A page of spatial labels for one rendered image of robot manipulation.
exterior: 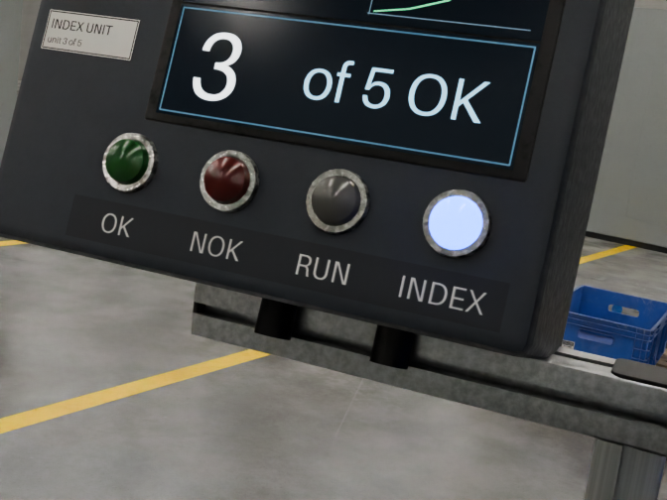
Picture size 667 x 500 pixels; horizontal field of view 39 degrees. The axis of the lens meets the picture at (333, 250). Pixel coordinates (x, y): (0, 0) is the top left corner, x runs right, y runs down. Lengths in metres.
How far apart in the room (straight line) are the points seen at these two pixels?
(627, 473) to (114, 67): 0.29
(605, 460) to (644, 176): 7.79
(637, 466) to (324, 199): 0.18
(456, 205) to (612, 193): 7.94
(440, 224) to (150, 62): 0.16
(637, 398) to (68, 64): 0.30
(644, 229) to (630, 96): 1.11
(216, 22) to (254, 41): 0.02
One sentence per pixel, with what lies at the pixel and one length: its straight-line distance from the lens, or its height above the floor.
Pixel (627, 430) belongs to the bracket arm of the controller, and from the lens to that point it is 0.43.
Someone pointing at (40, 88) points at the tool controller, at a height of 1.14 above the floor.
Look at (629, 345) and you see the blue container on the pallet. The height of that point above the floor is 0.29.
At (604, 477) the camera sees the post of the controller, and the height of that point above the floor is 1.01.
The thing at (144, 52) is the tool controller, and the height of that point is 1.16.
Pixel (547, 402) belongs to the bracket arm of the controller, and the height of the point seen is 1.04.
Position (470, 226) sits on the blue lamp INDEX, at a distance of 0.36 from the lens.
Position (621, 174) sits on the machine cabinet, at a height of 0.58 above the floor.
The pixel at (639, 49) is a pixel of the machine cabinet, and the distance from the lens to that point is 8.28.
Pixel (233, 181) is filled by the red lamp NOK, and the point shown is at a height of 1.12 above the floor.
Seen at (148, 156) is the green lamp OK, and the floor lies 1.12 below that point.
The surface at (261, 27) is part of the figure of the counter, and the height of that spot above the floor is 1.18.
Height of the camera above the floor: 1.17
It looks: 11 degrees down
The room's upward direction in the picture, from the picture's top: 7 degrees clockwise
